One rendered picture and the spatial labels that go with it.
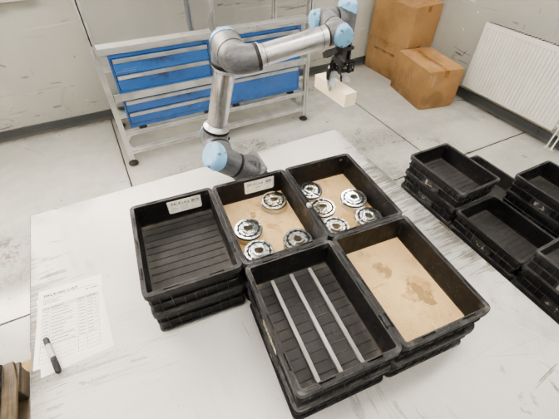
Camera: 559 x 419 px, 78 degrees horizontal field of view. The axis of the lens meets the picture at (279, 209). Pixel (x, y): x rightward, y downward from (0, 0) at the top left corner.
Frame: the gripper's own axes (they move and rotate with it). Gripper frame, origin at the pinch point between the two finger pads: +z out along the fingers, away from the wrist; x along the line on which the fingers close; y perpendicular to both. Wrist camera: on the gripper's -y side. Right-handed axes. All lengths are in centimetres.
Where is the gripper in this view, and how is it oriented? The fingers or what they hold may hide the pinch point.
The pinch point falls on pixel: (334, 86)
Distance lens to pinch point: 170.6
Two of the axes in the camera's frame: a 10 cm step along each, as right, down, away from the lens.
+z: 0.0, 7.1, 7.0
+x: 8.7, -3.4, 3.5
